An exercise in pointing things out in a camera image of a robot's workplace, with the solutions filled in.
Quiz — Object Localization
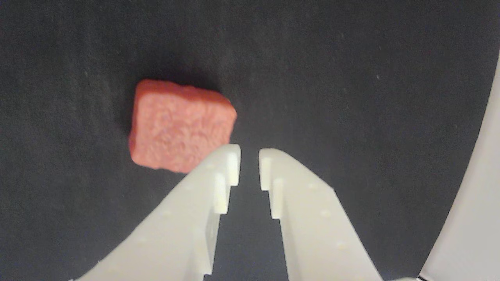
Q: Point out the red-brown square toy block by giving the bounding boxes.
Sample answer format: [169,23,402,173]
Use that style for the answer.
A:
[128,79,238,174]

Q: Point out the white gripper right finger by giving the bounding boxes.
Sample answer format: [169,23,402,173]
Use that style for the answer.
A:
[258,148,383,281]

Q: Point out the black mouse mat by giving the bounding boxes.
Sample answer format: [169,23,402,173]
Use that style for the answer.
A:
[0,0,500,281]

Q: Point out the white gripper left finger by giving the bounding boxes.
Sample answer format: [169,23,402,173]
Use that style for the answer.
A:
[70,144,241,281]

